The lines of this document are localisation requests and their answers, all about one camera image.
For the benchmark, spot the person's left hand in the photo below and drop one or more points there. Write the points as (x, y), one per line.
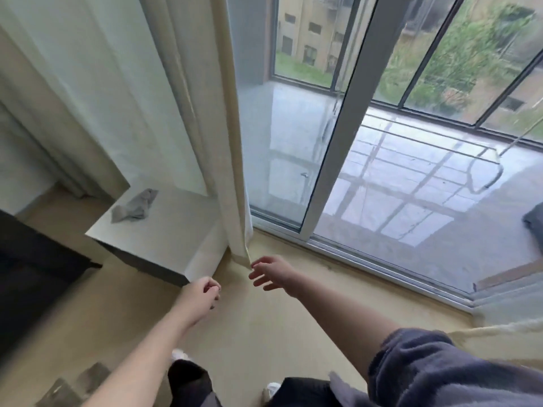
(197, 301)

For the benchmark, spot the person's right hand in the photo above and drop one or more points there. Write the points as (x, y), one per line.
(276, 273)

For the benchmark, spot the pile of dotted cloths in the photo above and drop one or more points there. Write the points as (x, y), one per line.
(134, 206)

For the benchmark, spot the person's left forearm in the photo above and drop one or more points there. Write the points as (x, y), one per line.
(140, 364)

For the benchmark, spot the person's white shoe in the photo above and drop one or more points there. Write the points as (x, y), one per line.
(180, 355)
(271, 391)

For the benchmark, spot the person's black trouser leg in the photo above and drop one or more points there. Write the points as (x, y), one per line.
(314, 392)
(193, 385)

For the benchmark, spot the white table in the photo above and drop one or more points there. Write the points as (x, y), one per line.
(170, 233)

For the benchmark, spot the brown low stool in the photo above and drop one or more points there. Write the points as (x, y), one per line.
(72, 387)

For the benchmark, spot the black floor mat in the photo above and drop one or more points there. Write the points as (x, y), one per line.
(30, 275)

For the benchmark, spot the white linen curtain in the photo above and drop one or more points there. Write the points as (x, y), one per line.
(153, 89)

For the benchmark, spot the metal drying rack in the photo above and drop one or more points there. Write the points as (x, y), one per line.
(488, 169)

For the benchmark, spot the brown wooden board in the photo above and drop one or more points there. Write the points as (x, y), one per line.
(513, 273)

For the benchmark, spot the dark blue tarpaulin cover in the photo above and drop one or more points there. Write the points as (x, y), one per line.
(535, 226)

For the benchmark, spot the white sliding door frame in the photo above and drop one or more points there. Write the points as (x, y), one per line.
(348, 123)

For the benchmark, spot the dark balcony window frame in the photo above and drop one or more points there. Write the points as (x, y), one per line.
(424, 55)

